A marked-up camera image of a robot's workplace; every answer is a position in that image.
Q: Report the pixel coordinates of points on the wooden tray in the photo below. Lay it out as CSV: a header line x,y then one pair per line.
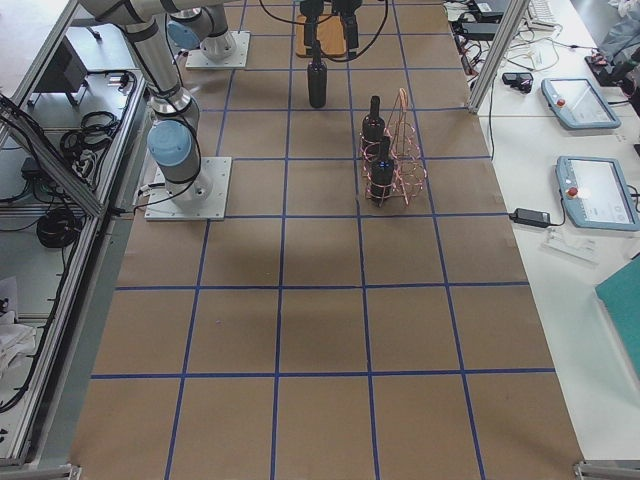
x,y
329,33

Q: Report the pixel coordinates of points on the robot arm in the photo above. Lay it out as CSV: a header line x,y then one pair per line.
x,y
147,27
203,32

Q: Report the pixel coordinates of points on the teal board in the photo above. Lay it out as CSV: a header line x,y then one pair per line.
x,y
620,295

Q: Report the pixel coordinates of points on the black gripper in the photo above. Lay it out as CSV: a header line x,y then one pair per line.
x,y
348,6
311,6

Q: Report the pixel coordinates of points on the copper wire wine basket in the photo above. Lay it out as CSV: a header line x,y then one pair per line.
x,y
409,175

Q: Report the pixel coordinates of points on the aluminium frame post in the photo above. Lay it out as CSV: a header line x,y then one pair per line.
x,y
502,39

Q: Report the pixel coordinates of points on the dark wine bottle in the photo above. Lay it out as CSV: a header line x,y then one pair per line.
x,y
372,129
382,171
317,77

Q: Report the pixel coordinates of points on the clear acrylic stand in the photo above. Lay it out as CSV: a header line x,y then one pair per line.
x,y
582,249

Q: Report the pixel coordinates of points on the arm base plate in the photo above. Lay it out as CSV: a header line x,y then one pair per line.
x,y
205,199
227,51

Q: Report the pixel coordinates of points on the near teach pendant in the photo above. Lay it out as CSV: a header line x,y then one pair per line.
x,y
595,193

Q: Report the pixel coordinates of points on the far teach pendant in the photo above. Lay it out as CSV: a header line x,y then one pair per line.
x,y
578,104

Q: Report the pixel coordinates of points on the black power brick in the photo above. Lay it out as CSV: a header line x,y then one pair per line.
x,y
534,218

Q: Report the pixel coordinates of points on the teach pendant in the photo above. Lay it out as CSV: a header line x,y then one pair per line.
x,y
595,193
578,104

